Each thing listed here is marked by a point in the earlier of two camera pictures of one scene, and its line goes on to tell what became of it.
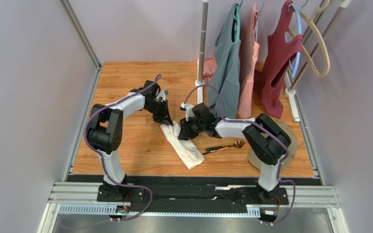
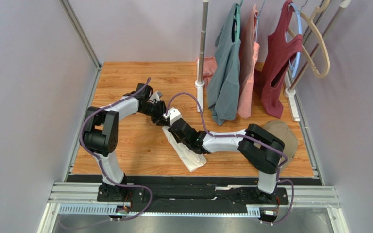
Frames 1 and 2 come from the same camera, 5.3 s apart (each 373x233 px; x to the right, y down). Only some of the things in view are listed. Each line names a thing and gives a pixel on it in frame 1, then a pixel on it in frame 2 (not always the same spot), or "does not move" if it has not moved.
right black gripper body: x=189 y=127 to x=180 y=131
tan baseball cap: x=293 y=147 does not move
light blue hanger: x=297 y=64 does not move
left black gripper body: x=159 y=109 does not move
